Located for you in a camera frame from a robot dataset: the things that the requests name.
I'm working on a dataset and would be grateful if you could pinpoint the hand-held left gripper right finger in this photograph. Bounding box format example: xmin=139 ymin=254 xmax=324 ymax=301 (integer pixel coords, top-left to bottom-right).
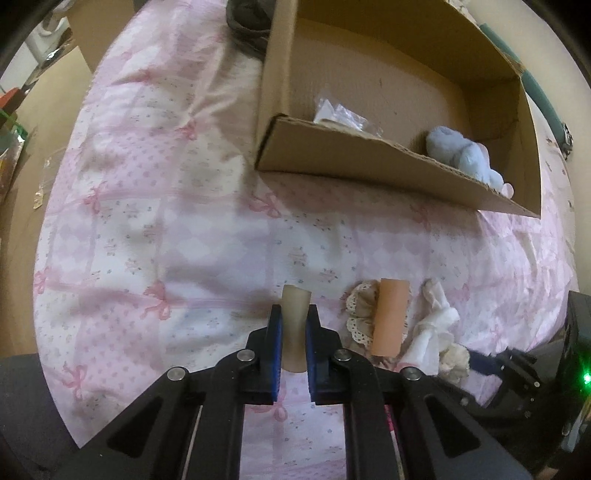
xmin=305 ymin=305 xmax=536 ymax=480

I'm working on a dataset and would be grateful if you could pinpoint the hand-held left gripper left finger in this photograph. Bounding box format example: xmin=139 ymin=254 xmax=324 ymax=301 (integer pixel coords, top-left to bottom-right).
xmin=50 ymin=304 xmax=284 ymax=480

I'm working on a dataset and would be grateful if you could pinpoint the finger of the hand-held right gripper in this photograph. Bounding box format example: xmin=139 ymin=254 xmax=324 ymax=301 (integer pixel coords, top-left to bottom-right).
xmin=465 ymin=347 xmax=509 ymax=380

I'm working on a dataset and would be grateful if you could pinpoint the beige foam roll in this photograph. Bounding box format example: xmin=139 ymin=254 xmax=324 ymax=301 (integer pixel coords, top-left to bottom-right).
xmin=280 ymin=285 xmax=309 ymax=373

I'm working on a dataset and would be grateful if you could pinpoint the white cloth doll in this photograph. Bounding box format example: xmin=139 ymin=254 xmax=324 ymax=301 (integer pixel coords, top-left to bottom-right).
xmin=403 ymin=278 xmax=471 ymax=387

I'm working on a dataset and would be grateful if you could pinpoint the lace trimmed beige cloth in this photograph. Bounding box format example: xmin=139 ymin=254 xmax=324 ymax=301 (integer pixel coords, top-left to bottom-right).
xmin=342 ymin=280 xmax=382 ymax=355

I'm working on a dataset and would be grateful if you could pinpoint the light blue plush toy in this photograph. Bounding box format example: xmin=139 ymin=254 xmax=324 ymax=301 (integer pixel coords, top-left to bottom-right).
xmin=425 ymin=126 xmax=515 ymax=200

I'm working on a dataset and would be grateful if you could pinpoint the cardboard box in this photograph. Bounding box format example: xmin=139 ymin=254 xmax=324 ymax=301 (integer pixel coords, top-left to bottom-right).
xmin=253 ymin=0 xmax=542 ymax=219

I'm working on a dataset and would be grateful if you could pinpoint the pink printed bed sheet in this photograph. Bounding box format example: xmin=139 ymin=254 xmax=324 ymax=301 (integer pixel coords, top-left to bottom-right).
xmin=33 ymin=0 xmax=577 ymax=480

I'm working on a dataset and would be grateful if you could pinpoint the clear plastic bag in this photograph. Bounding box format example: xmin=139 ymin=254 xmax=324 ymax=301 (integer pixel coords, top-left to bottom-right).
xmin=312 ymin=98 xmax=384 ymax=138

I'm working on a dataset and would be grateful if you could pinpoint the clear plastic wrapper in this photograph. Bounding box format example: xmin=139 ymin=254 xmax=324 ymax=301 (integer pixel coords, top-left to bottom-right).
xmin=31 ymin=148 xmax=70 ymax=210

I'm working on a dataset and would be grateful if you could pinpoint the teal headboard edge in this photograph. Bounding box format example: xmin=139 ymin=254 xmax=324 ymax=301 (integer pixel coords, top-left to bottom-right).
xmin=480 ymin=22 xmax=570 ymax=139

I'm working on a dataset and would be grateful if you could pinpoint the dark grey cloth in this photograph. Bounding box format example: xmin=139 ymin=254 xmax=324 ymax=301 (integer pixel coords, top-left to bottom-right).
xmin=225 ymin=0 xmax=274 ymax=60

